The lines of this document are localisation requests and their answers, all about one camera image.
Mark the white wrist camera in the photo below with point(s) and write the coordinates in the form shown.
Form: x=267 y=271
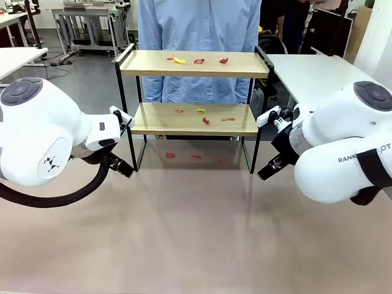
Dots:
x=114 y=109
x=263 y=118

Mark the person in dark clothes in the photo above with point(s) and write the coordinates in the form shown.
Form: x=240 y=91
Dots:
x=291 y=21

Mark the black bag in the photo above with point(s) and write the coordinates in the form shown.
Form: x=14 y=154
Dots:
x=271 y=44

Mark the person in blue shirt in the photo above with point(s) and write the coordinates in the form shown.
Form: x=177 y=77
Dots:
x=199 y=24

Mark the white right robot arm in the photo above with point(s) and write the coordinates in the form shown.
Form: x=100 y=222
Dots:
x=330 y=128

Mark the beige board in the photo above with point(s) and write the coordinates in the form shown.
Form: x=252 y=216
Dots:
x=359 y=30

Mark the black stand pole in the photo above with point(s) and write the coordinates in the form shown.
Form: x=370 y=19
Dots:
x=35 y=30

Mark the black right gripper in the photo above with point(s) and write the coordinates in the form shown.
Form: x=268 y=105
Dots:
x=286 y=144

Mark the white desk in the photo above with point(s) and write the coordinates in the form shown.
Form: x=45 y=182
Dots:
x=12 y=18

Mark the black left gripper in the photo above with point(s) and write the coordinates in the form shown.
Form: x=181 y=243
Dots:
x=111 y=160

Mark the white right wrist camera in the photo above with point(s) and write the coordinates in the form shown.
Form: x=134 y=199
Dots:
x=263 y=118

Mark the black frame wooden shelf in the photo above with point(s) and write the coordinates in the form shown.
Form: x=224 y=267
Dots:
x=190 y=69

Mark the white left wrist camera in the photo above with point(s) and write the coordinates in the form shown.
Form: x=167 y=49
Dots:
x=114 y=109

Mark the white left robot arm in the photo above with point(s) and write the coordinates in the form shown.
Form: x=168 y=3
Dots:
x=36 y=122

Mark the white table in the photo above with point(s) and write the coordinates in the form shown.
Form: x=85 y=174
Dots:
x=312 y=73
x=18 y=58

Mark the black panel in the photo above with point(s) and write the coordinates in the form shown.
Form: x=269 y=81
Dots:
x=327 y=33

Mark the grey metal workbench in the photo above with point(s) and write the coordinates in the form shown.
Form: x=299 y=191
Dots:
x=82 y=12

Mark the person's right hand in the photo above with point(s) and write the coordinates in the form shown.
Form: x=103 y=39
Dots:
x=160 y=137

